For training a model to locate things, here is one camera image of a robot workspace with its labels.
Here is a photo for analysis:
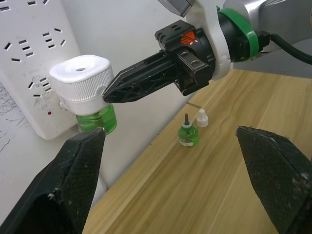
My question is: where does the green liquid bottle with wick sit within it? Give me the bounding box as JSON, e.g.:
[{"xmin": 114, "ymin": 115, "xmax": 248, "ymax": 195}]
[{"xmin": 178, "ymin": 113, "xmax": 199, "ymax": 148}]

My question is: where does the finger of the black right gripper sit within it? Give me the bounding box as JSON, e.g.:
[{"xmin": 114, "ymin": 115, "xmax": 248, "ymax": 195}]
[
  {"xmin": 114, "ymin": 51, "xmax": 175, "ymax": 82},
  {"xmin": 101, "ymin": 63, "xmax": 178, "ymax": 103}
]

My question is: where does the green liquid bottle in heater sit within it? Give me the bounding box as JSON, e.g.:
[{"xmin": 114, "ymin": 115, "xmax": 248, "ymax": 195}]
[{"xmin": 75, "ymin": 103, "xmax": 118, "ymax": 135}]

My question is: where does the green band on right wrist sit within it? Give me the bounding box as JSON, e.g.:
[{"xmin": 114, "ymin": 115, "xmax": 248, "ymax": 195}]
[{"xmin": 217, "ymin": 8, "xmax": 259, "ymax": 63}]

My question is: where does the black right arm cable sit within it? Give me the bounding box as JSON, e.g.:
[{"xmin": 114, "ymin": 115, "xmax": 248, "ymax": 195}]
[{"xmin": 267, "ymin": 32, "xmax": 312, "ymax": 65}]

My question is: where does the small white bottle cap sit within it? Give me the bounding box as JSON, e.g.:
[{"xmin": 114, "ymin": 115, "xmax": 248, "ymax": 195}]
[{"xmin": 195, "ymin": 109, "xmax": 210, "ymax": 128}]

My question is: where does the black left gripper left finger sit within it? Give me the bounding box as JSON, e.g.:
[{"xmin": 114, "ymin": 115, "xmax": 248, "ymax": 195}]
[{"xmin": 0, "ymin": 127, "xmax": 107, "ymax": 234}]

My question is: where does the white power strip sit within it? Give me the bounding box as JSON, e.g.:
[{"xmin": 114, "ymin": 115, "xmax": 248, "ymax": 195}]
[{"xmin": 0, "ymin": 0, "xmax": 84, "ymax": 141}]

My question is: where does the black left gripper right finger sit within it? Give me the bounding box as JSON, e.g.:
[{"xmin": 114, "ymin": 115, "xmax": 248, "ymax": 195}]
[{"xmin": 234, "ymin": 125, "xmax": 312, "ymax": 234}]

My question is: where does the white mosquito repellent heater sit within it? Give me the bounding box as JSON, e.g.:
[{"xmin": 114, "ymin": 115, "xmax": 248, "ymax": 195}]
[{"xmin": 48, "ymin": 55, "xmax": 115, "ymax": 116}]

